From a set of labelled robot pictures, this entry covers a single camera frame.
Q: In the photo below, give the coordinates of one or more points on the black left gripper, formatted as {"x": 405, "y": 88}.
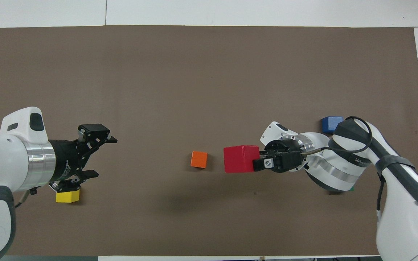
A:
{"x": 65, "y": 159}

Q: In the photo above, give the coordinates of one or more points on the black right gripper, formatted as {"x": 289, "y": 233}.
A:
{"x": 289, "y": 156}

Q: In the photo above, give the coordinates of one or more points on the red wooden block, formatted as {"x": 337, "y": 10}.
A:
{"x": 241, "y": 158}

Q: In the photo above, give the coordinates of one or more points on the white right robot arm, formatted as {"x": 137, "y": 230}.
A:
{"x": 394, "y": 181}

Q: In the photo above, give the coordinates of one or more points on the yellow wooden block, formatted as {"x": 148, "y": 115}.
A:
{"x": 67, "y": 197}

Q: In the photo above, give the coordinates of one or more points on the orange wooden block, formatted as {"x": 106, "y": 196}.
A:
{"x": 199, "y": 159}

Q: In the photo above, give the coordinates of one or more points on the blue wooden block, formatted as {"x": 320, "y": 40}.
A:
{"x": 328, "y": 124}

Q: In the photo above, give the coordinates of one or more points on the green wooden block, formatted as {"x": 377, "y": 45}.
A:
{"x": 352, "y": 189}

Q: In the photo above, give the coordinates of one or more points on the brown table mat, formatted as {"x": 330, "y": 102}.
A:
{"x": 209, "y": 72}

